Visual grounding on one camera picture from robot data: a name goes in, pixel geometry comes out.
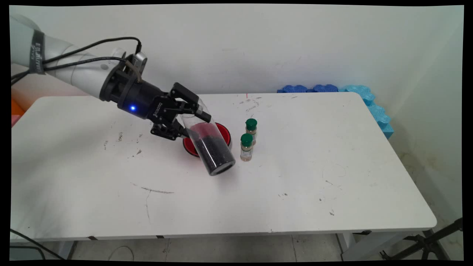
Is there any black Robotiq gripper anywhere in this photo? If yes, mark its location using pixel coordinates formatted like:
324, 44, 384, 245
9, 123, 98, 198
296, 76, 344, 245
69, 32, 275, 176
99, 66, 212, 141

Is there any black seeds heap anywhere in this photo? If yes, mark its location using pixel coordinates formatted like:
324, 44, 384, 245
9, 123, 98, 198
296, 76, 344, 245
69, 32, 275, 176
188, 133, 236, 176

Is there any clear plastic jar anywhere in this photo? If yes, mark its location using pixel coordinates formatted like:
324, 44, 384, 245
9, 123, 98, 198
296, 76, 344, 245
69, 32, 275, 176
180, 97, 236, 176

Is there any red bowl with black rim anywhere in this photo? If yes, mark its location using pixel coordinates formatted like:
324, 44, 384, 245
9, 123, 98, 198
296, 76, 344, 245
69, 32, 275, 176
183, 122, 232, 158

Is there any green-capped spice bottle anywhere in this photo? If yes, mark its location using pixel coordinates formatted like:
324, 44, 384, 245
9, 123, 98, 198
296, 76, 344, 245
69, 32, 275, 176
240, 133, 254, 162
245, 119, 258, 145

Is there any dark blue foam mat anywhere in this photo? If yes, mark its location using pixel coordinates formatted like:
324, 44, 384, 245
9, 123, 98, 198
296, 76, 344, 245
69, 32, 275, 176
277, 84, 339, 93

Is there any orange foam block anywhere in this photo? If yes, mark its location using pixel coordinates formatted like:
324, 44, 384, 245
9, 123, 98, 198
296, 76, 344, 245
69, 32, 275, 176
11, 98, 25, 117

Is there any white table leg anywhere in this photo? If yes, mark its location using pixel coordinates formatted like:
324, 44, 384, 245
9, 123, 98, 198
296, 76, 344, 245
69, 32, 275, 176
336, 231, 425, 261
55, 240, 79, 260

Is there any light blue foam mat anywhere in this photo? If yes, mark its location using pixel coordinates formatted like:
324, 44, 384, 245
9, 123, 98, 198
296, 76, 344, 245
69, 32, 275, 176
338, 85, 394, 140

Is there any black tripod stand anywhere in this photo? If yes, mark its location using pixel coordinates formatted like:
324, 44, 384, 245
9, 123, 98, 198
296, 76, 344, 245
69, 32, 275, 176
380, 217, 463, 260

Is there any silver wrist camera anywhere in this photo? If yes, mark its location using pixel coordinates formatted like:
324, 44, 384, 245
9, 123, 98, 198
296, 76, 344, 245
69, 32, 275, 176
122, 52, 148, 81

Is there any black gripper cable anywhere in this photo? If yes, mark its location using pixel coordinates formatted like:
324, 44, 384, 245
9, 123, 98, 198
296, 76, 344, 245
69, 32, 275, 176
11, 56, 128, 87

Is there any black camera cable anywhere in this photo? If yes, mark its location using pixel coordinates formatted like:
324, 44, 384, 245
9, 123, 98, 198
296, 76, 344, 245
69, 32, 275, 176
11, 36, 143, 86

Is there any thin white floor cable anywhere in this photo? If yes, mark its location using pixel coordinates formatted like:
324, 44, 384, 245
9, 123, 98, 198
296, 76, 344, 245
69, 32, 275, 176
108, 246, 135, 261

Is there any black velcro arm strap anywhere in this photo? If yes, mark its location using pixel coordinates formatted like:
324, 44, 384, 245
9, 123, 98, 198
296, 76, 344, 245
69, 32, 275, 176
31, 30, 47, 74

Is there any black floor cable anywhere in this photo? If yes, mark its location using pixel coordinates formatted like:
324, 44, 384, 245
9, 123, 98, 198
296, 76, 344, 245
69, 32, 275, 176
10, 228, 65, 260

